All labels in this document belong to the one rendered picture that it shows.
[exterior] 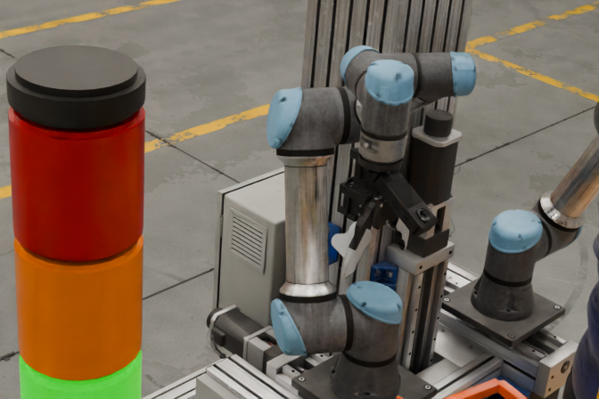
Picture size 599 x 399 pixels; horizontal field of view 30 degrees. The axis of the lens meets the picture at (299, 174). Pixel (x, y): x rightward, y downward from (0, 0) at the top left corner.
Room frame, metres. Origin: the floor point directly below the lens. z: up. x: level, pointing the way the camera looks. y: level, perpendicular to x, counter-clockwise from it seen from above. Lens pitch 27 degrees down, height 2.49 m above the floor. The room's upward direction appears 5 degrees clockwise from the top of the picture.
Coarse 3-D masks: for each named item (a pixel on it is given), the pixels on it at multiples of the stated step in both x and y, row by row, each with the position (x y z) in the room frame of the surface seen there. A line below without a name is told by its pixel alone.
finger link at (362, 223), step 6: (366, 210) 1.59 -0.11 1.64; (372, 210) 1.59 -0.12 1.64; (360, 216) 1.59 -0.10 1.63; (366, 216) 1.58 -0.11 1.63; (372, 216) 1.59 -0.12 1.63; (360, 222) 1.58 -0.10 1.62; (366, 222) 1.58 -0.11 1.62; (372, 222) 1.59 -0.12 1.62; (360, 228) 1.57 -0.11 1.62; (366, 228) 1.58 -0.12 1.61; (354, 234) 1.58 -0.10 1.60; (360, 234) 1.57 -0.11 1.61; (354, 240) 1.58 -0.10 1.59; (360, 240) 1.57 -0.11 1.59; (354, 246) 1.57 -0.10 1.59
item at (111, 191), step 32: (32, 128) 0.36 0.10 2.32; (96, 128) 0.36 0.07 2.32; (128, 128) 0.37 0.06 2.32; (32, 160) 0.36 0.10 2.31; (64, 160) 0.35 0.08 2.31; (96, 160) 0.36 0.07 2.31; (128, 160) 0.36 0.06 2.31; (32, 192) 0.36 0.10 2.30; (64, 192) 0.35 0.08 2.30; (96, 192) 0.36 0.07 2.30; (128, 192) 0.36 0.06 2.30; (32, 224) 0.36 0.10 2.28; (64, 224) 0.35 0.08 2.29; (96, 224) 0.36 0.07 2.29; (128, 224) 0.37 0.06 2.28; (64, 256) 0.35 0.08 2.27; (96, 256) 0.36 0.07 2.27
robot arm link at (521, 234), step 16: (496, 224) 2.29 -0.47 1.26; (512, 224) 2.28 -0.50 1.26; (528, 224) 2.28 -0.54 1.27; (544, 224) 2.32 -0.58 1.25; (496, 240) 2.26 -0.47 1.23; (512, 240) 2.24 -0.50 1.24; (528, 240) 2.24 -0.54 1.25; (544, 240) 2.29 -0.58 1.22; (496, 256) 2.26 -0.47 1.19; (512, 256) 2.24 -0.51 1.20; (528, 256) 2.25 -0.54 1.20; (544, 256) 2.31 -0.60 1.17; (496, 272) 2.25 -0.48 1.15; (512, 272) 2.24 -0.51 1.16; (528, 272) 2.25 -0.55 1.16
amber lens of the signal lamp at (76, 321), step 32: (32, 256) 0.36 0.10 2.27; (128, 256) 0.37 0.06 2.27; (32, 288) 0.36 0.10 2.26; (64, 288) 0.35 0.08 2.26; (96, 288) 0.36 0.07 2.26; (128, 288) 0.37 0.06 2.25; (32, 320) 0.36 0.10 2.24; (64, 320) 0.35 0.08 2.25; (96, 320) 0.36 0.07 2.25; (128, 320) 0.37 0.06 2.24; (32, 352) 0.36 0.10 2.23; (64, 352) 0.35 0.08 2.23; (96, 352) 0.36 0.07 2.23; (128, 352) 0.37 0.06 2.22
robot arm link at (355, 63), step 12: (360, 48) 1.76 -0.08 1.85; (372, 48) 1.76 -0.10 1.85; (348, 60) 1.74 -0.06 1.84; (360, 60) 1.72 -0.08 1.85; (372, 60) 1.71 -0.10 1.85; (396, 60) 1.73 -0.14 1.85; (408, 60) 1.73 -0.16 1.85; (348, 72) 1.72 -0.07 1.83; (360, 72) 1.68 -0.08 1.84; (348, 84) 1.71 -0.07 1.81
